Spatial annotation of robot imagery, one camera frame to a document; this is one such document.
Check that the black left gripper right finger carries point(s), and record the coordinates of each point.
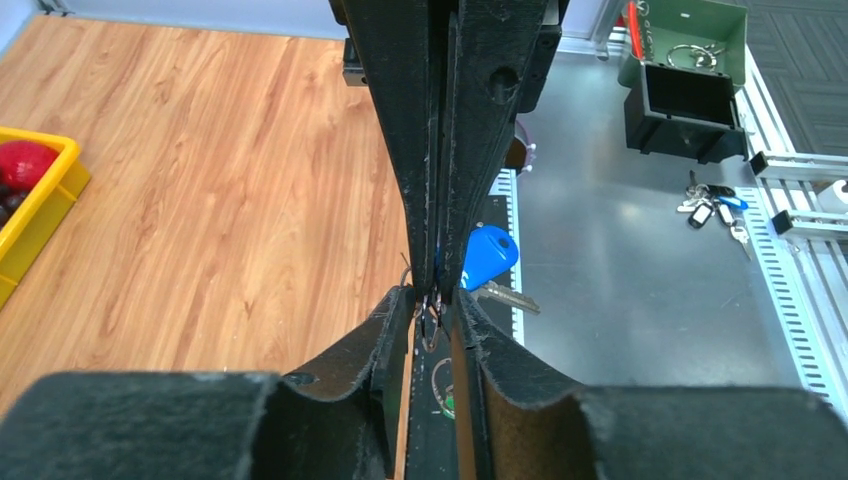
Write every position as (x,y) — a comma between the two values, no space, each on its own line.
(516,417)

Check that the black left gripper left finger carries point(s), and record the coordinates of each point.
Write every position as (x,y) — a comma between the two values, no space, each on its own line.
(334,417)

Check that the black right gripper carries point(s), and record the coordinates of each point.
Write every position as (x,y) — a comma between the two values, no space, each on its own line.
(479,61)

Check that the silver key with blue tag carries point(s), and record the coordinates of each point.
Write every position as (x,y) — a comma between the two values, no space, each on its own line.
(491,252)

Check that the bunch of keys on table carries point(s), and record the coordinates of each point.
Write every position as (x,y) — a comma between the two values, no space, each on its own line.
(705,201)

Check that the green key tag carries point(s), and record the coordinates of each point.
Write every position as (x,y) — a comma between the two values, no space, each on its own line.
(447,407)

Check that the black plastic box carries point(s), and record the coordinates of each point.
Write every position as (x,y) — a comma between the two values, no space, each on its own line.
(684,113)

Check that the green metal box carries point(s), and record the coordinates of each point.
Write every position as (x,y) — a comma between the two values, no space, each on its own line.
(703,36)

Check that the yellow plastic bin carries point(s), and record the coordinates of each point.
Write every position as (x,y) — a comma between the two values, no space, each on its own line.
(30,228)

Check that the purple grape bunch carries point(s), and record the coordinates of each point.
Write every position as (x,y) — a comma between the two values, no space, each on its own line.
(11,200)

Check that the red tomato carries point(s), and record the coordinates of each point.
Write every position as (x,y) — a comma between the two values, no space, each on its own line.
(24,163)

